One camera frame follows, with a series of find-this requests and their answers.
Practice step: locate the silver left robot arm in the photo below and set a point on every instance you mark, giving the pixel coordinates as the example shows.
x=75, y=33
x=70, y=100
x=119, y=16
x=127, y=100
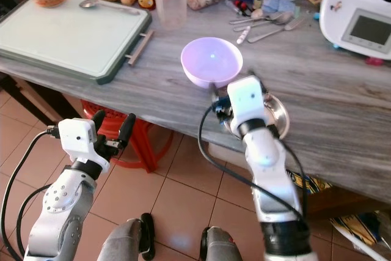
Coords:
x=64, y=203

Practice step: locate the white box under table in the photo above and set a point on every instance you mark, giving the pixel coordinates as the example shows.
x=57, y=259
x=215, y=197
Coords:
x=226, y=153

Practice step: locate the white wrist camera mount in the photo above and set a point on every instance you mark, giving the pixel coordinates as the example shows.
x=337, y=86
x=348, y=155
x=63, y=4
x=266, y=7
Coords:
x=247, y=97
x=76, y=137

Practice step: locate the grey right robot leg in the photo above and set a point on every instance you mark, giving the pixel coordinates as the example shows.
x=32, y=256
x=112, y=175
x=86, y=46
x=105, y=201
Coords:
x=223, y=246

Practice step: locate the white kitchen appliance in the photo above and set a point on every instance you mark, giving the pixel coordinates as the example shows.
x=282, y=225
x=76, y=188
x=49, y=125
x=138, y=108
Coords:
x=357, y=10

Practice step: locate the yellow patterned cloth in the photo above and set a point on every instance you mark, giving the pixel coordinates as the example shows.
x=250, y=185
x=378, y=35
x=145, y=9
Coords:
x=351, y=224

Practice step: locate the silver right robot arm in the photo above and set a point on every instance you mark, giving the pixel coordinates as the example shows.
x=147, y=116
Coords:
x=272, y=169

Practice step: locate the round steel plate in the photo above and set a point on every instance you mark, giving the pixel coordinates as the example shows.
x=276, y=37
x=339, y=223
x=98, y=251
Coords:
x=278, y=114

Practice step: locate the red plastic stool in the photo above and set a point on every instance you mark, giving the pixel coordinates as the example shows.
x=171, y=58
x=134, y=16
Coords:
x=146, y=151

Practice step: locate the lilac plastic bowl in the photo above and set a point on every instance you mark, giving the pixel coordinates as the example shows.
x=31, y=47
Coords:
x=212, y=59

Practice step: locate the steel spoon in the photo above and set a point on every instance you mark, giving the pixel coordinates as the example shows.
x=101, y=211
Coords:
x=280, y=16
x=90, y=3

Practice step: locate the green rimmed cutting board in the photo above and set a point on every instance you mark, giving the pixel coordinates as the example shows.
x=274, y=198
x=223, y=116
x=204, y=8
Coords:
x=73, y=38

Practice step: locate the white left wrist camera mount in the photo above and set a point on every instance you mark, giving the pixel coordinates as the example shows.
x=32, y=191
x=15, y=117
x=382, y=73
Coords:
x=76, y=137

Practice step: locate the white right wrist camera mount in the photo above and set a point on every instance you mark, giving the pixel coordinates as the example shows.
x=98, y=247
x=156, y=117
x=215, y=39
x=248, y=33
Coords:
x=247, y=97

